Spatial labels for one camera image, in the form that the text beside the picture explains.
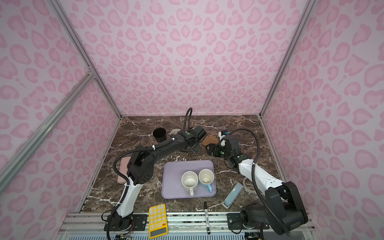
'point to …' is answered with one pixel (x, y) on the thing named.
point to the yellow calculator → (157, 221)
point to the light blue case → (233, 195)
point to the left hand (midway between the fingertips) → (195, 145)
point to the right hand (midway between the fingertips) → (212, 146)
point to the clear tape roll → (244, 185)
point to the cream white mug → (189, 180)
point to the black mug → (159, 134)
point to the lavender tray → (173, 172)
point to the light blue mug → (206, 177)
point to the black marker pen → (205, 209)
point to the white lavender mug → (174, 131)
